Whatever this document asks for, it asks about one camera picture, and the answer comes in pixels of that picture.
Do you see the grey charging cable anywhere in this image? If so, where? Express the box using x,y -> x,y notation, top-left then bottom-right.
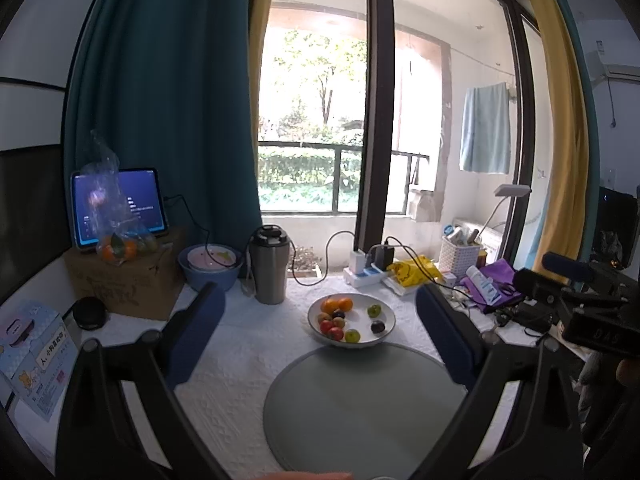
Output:
290,230 -> 358,286

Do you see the blue printed carton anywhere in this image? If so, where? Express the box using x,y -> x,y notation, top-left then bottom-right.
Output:
0,300 -> 78,423

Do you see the person's right hand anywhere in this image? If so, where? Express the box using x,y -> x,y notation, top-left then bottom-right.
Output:
616,360 -> 640,386

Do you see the black charger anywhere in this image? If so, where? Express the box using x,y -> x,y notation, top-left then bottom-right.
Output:
370,246 -> 396,271

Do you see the white cream tube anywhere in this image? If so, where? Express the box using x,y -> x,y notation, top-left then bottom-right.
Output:
466,266 -> 502,303

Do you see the black balcony railing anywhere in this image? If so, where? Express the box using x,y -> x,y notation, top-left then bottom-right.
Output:
257,141 -> 431,213

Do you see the yellow curtain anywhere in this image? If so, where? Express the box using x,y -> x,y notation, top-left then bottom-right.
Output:
510,0 -> 591,273
247,0 -> 281,161

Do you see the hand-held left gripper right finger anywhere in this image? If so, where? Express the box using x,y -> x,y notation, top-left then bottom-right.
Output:
410,282 -> 586,480

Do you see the clear plastic bag of oranges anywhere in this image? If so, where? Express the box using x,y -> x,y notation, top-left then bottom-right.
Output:
80,130 -> 160,266

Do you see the black round speaker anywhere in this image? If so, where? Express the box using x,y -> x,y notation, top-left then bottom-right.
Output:
72,296 -> 108,331

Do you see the brown cardboard box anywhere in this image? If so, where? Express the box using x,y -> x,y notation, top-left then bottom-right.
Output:
62,227 -> 188,321

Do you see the stainless steel tumbler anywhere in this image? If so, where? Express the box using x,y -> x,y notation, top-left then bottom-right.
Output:
248,225 -> 291,305

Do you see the white air conditioner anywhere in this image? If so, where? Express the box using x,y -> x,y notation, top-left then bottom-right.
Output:
585,50 -> 640,83

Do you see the blue plastic basin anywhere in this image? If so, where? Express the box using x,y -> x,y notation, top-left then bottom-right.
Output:
177,244 -> 246,293

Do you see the black charger cable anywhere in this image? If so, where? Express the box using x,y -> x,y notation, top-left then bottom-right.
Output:
382,236 -> 451,291

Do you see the pink bowl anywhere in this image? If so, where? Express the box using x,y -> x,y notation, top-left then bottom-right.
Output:
187,245 -> 238,271

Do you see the light blue towel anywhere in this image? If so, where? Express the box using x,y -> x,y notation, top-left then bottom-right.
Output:
459,81 -> 512,175

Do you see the white paper bag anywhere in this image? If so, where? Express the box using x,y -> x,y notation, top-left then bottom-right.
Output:
407,189 -> 441,222

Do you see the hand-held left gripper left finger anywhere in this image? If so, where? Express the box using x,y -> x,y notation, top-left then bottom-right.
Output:
55,281 -> 227,480

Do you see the white textured tablecloth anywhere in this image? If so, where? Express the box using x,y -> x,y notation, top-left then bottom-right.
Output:
10,275 -> 551,480

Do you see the person's left hand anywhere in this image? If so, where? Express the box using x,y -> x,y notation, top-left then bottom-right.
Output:
260,471 -> 353,480

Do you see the teal curtain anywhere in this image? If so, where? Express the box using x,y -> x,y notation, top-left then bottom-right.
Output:
62,0 -> 266,281
542,0 -> 601,261

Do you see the grey round mat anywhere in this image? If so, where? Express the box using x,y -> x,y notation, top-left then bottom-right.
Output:
263,342 -> 471,476

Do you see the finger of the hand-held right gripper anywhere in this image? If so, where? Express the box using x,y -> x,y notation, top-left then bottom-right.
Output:
542,252 -> 596,283
515,269 -> 568,301

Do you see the dark window frame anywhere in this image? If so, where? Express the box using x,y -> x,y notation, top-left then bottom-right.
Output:
354,0 -> 396,256

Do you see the yellow plastic bag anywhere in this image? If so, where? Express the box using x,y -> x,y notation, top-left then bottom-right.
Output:
387,255 -> 443,287

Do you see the black tablet cable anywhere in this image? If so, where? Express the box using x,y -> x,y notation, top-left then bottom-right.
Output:
162,194 -> 213,261

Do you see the black appliance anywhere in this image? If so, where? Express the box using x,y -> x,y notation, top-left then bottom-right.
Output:
592,186 -> 640,271

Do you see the white desk lamp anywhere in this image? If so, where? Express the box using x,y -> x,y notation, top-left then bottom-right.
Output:
480,184 -> 532,241

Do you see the white power strip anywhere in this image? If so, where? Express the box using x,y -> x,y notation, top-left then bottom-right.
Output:
343,265 -> 391,288

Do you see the purple cloth bag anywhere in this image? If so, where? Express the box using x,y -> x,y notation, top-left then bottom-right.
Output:
460,258 -> 526,313

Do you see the white woven basket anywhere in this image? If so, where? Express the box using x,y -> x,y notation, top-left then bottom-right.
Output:
440,225 -> 483,276

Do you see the tablet with lit screen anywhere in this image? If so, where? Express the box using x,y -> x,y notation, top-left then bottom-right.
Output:
70,167 -> 170,250

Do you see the white shallow plate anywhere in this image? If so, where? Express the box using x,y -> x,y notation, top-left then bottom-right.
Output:
307,292 -> 397,348

